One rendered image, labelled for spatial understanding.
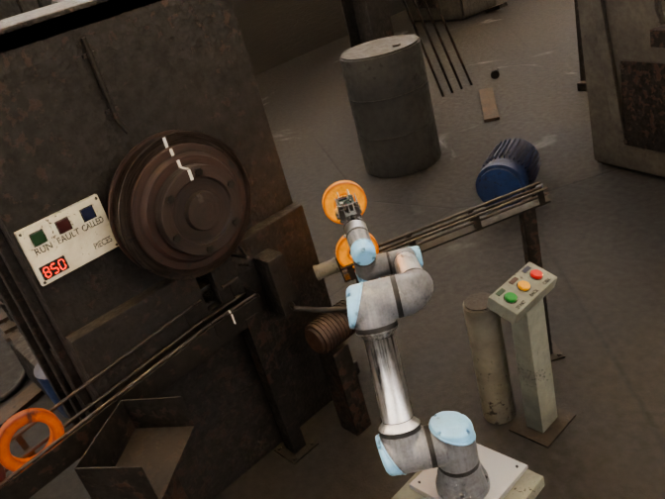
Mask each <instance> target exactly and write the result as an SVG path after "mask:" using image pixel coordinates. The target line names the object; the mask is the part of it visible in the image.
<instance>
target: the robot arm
mask: <svg viewBox="0 0 665 499"><path fill-rule="evenodd" d="M346 192H347V195H341V196H340V197H339V196H338V193H337V192H336V194H337V198H336V199H335V198H334V200H335V204H336V208H335V210H334V212H335V215H336V218H337V219H338V220H339V221H340V222H341V223H342V224H343V229H344V233H345V235H343V237H344V238H346V240H347V243H348V246H349V249H350V253H351V257H352V260H353V264H354V268H355V274H356V276H357V279H358V281H359V283H357V284H353V285H350V286H348V287H347V289H346V305H347V316H348V324H349V327H350V328H351V329H355V332H356V334H357V335H358V336H359V337H361V338H363V340H364V344H365V349H366V353H367V357H368V362H369V366H370V370H371V375H372V379H373V383H374V388H375V392H376V397H377V401H378V405H379V409H380V414H381V418H382V424H381V425H380V427H379V434H378V435H377V436H376V437H375V440H376V445H377V447H378V450H379V454H380V457H381V459H382V462H383V465H384V467H385V469H386V471H387V472H388V473H389V474H390V475H392V476H396V475H402V474H403V475H406V474H407V473H412V472H417V471H422V470H426V469H431V468H436V467H438V469H437V475H436V479H435V486H436V491H437V493H438V495H439V497H440V498H441V499H483V498H485V497H486V495H487V494H488V492H489V490H490V479H489V475H488V472H487V471H486V469H485V468H484V466H483V464H482V463H481V461H480V459H479V454H478V449H477V443H476V434H475V431H474V429H473V425H472V423H471V421H470V420H469V419H468V418H467V417H466V416H465V415H462V414H460V413H458V412H454V411H443V412H439V413H437V414H435V415H434V416H432V417H431V418H430V420H429V423H428V424H427V425H422V426H421V422H420V420H419V419H418V418H417V417H415V416H413V412H412V408H411V403H410V399H409V395H408V390H407V386H406V381H405V377H404V373H403V368H402V364H401V360H400V356H399V352H398V347H397V343H396V338H395V334H394V333H395V331H396V329H397V327H398V321H397V319H399V318H404V317H407V316H411V315H413V314H415V313H417V312H418V311H420V310H421V309H422V308H423V307H424V306H425V305H426V303H427V302H428V301H429V299H430V297H431V295H432V292H433V281H432V279H431V277H430V275H429V274H428V272H426V271H425V270H424V269H422V267H423V265H424V263H423V257H422V253H421V250H420V248H419V247H418V246H413V247H406V248H403V249H395V250H391V251H387V252H382V253H378V254H376V251H375V246H374V245H373V243H372V241H371V238H370V235H369V232H368V230H367V227H366V224H365V223H364V221H363V220H362V219H361V217H362V216H361V213H362V211H361V207H360V204H359V203H358V201H357V199H356V196H355V193H354V198H355V201H356V202H354V199H353V196H352V194H350V195H349V191H348V189H346ZM394 273H397V274H396V275H392V276H387V277H383V278H380V277H381V276H385V275H390V274H394Z"/></svg>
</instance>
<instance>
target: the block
mask: <svg viewBox="0 0 665 499"><path fill-rule="evenodd" d="M253 261H254V264H255V267H256V270H257V273H258V275H259V278H260V281H261V284H262V287H263V290H264V293H265V296H266V298H267V301H268V304H269V307H270V309H271V311H273V312H275V313H278V314H280V315H282V316H288V315H290V314H291V313H292V312H294V311H293V310H292V309H291V308H290V306H289V303H290V302H293V303H294V304H295V305H296V306H300V303H299V300H298V297H297V294H296V291H295V288H294V284H293V281H292V278H291V275H290V272H289V269H288V266H287V263H286V260H285V257H284V254H283V253H282V252H280V251H277V250H274V249H265V250H264V251H262V252H261V253H259V254H257V255H256V256H255V257H254V258H253Z"/></svg>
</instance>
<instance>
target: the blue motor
mask: <svg viewBox="0 0 665 499"><path fill-rule="evenodd" d="M540 159H541V157H539V152H537V149H536V148H535V147H534V146H533V145H532V144H531V143H530V142H528V141H526V140H523V139H521V138H519V139H516V138H513V139H511V138H509V139H508V140H506V139H504V141H503V142H502V141H500V143H499V144H496V146H495V147H494V148H493V150H492V151H491V153H490V154H489V156H488V157H487V159H486V160H485V162H484V163H483V165H482V167H481V171H480V172H479V175H478V177H477V180H476V190H477V193H478V195H479V197H480V199H481V200H482V201H483V202H484V203H485V202H487V201H490V200H492V199H495V198H497V197H500V196H502V195H505V194H508V193H510V192H513V191H515V190H518V189H520V188H523V187H525V186H528V185H530V184H532V183H533V182H534V180H535V179H536V177H537V175H538V173H539V170H540V168H541V166H540V165H541V161H540ZM528 190H530V189H527V190H524V191H521V192H519V193H516V194H514V195H511V196H509V197H506V198H504V199H501V200H499V201H496V202H494V203H491V204H488V205H486V206H485V207H488V206H490V205H493V204H495V203H498V202H500V201H503V200H505V199H508V198H511V197H513V196H516V195H518V194H521V193H523V192H526V191H528ZM529 198H531V196H530V197H527V198H525V199H523V200H526V199H529ZM523 200H521V201H523ZM521 201H518V202H516V203H513V204H511V205H508V206H505V207H503V208H500V209H499V210H501V209H504V208H507V207H509V206H512V205H514V204H517V203H519V202H521Z"/></svg>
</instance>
